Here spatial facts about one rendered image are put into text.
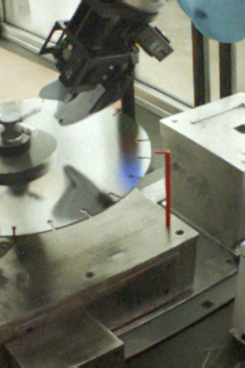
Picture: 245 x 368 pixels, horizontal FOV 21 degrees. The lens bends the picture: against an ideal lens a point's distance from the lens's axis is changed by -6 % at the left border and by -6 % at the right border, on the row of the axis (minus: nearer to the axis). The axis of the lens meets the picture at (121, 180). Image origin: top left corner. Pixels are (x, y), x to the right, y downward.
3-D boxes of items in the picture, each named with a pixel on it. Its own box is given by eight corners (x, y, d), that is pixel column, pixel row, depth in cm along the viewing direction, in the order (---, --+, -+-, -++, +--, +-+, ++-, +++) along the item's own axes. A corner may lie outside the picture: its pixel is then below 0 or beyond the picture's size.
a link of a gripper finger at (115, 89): (73, 95, 77) (105, 43, 72) (84, 93, 78) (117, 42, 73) (95, 123, 76) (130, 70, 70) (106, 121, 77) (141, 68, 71)
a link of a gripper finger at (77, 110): (31, 130, 77) (62, 75, 71) (68, 121, 81) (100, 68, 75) (44, 150, 76) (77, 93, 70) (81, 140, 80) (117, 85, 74)
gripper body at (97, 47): (33, 56, 72) (78, -25, 64) (89, 48, 77) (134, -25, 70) (68, 101, 69) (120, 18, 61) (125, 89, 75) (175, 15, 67)
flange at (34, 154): (-3, 130, 87) (-5, 114, 85) (71, 137, 83) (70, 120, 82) (-41, 172, 78) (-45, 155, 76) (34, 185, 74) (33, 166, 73)
